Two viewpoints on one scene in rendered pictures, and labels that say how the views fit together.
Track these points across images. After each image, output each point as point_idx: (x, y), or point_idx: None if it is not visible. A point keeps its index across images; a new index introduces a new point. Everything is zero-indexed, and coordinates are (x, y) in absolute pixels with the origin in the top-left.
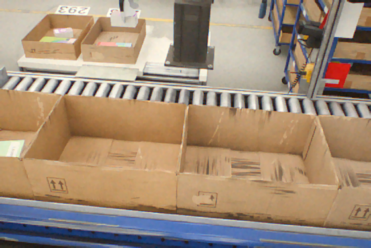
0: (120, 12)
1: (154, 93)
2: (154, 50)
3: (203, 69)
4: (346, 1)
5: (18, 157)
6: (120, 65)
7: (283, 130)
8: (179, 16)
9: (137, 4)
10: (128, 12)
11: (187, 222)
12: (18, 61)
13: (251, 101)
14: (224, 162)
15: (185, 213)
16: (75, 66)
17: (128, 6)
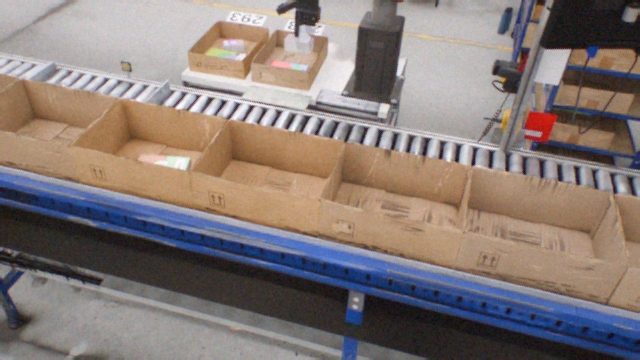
0: (295, 38)
1: (323, 126)
2: (333, 75)
3: (384, 104)
4: None
5: None
6: (291, 91)
7: (438, 178)
8: (363, 41)
9: (314, 30)
10: (303, 38)
11: (326, 247)
12: (181, 74)
13: (431, 147)
14: (374, 202)
15: (326, 240)
16: (242, 86)
17: (304, 32)
